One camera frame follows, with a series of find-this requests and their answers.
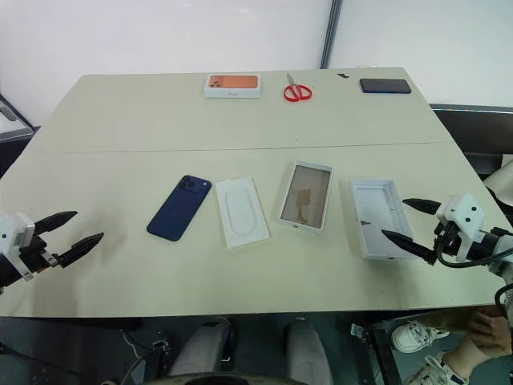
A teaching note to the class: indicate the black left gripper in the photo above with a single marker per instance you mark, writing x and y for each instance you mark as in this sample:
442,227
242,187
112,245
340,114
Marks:
38,252

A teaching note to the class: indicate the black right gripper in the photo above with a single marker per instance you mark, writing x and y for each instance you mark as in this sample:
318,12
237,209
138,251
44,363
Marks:
447,238

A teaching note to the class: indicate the dark blue smartphone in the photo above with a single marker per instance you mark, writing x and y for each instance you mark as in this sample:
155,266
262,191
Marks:
178,208

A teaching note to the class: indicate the white moulded insert tray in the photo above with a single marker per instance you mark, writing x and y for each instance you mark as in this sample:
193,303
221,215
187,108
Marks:
241,212

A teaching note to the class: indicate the orange printed phone box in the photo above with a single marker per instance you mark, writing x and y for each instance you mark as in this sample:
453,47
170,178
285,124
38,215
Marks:
233,85

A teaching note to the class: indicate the person's bare hand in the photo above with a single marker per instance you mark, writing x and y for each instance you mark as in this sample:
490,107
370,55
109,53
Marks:
491,331

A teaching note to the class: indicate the white rounded object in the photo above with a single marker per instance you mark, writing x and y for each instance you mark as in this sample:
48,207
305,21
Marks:
501,186

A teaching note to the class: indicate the white sneaker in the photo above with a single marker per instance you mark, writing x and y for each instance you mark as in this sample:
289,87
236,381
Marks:
439,371
414,335

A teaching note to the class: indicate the dark side table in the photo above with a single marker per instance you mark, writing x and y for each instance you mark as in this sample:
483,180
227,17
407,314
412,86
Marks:
477,128

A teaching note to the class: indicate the metal framed glass rack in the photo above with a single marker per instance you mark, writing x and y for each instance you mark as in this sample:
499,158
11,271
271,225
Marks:
16,124

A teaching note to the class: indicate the black smartphone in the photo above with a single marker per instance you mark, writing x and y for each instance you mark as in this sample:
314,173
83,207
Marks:
385,86

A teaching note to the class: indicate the grey robot leg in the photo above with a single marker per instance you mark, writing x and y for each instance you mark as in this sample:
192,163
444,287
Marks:
308,351
202,349

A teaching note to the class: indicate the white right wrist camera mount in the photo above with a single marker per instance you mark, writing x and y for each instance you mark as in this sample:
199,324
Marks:
465,214

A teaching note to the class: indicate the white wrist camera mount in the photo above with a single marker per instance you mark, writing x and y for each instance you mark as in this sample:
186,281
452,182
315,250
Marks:
465,214
14,232

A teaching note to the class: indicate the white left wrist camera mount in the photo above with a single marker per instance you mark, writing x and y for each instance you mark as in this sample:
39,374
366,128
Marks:
14,232

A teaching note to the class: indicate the black metal bracket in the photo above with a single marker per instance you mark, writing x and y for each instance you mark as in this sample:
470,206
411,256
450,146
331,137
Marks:
370,341

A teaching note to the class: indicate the grey wall post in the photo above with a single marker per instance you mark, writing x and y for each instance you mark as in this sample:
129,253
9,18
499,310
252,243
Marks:
330,34

